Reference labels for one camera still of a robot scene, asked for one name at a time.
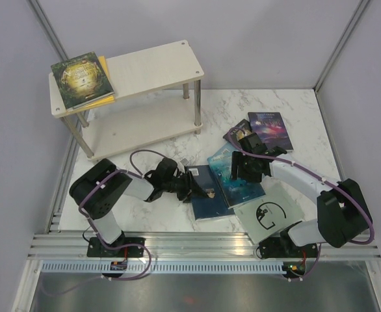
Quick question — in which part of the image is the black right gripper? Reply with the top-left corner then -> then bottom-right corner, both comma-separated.
230,152 -> 263,185

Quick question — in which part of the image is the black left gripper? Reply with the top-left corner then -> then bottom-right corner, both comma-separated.
163,171 -> 208,203

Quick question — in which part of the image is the navy blue hardcover book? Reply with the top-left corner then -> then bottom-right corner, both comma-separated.
185,165 -> 234,222

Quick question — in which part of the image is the teal ocean cover book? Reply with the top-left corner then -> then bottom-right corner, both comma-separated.
207,143 -> 265,209

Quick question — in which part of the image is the green Alice Wonderland book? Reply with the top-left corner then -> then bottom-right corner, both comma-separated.
50,51 -> 116,111

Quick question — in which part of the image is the yellow Little Prince book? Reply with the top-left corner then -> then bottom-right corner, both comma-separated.
66,55 -> 117,113

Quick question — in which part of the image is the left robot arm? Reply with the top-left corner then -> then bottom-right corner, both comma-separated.
69,157 -> 209,257

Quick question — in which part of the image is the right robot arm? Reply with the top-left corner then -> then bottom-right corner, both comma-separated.
230,133 -> 375,259

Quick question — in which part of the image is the black gold emblem book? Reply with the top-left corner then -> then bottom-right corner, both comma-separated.
223,119 -> 252,145

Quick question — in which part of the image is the purple galaxy cover book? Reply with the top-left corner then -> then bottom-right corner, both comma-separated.
248,112 -> 293,151

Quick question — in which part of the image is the white book black circle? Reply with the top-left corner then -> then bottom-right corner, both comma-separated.
234,184 -> 304,244

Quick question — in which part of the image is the white two-tier shelf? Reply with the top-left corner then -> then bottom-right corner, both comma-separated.
49,40 -> 204,161

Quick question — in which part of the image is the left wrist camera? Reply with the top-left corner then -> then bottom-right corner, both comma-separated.
180,158 -> 190,166

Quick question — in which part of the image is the white slotted cable duct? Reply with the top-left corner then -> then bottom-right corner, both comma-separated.
41,260 -> 286,275

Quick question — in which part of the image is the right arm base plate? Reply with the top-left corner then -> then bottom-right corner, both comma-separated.
257,237 -> 318,259

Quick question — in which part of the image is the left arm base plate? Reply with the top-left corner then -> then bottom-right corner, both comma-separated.
86,237 -> 146,259

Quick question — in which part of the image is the aluminium frame rail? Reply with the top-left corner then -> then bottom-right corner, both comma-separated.
28,231 -> 381,261

